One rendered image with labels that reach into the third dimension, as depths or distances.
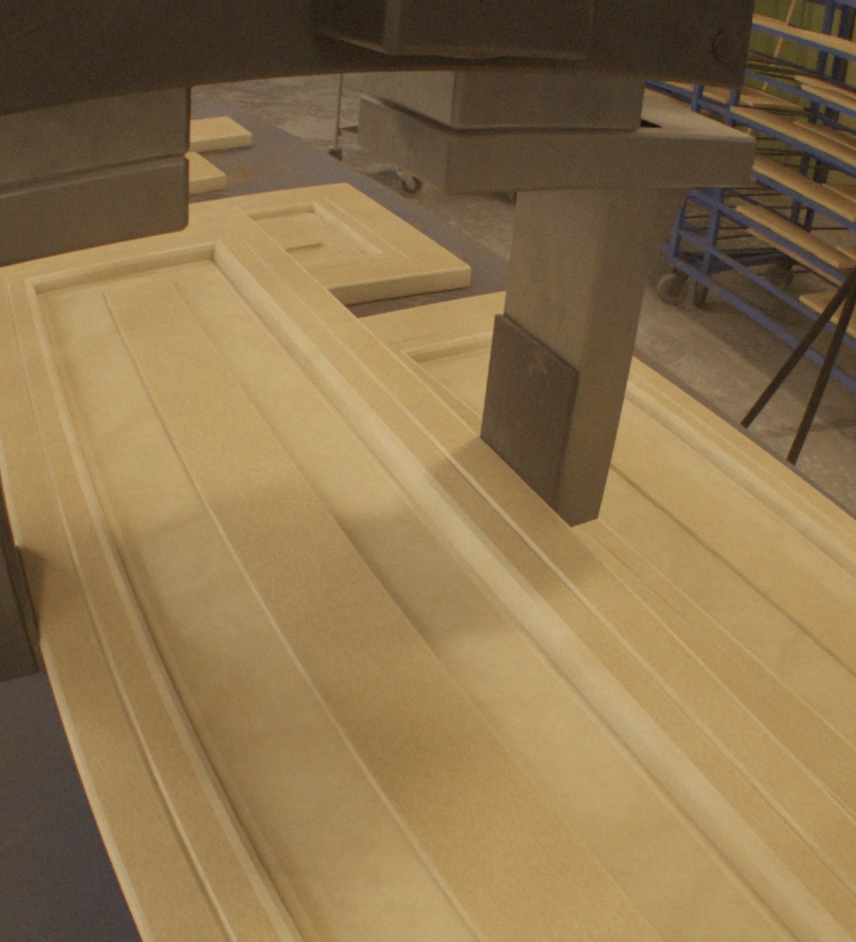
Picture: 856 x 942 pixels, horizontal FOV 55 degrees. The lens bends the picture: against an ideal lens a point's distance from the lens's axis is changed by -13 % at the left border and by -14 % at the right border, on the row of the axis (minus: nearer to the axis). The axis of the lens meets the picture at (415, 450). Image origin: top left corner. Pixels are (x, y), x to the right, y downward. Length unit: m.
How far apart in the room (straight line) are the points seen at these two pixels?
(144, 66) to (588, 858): 0.21
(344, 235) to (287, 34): 0.69
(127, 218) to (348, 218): 0.68
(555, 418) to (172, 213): 0.17
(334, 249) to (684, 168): 0.56
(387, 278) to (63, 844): 0.54
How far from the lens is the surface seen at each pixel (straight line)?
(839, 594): 0.53
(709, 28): 0.25
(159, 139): 0.22
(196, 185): 1.04
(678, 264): 3.52
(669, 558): 0.51
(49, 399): 0.41
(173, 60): 0.18
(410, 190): 4.37
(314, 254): 0.82
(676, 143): 0.30
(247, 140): 1.24
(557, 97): 0.27
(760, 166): 3.25
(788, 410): 3.08
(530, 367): 0.34
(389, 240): 0.84
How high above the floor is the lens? 1.36
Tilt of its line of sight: 34 degrees down
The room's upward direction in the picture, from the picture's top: 5 degrees clockwise
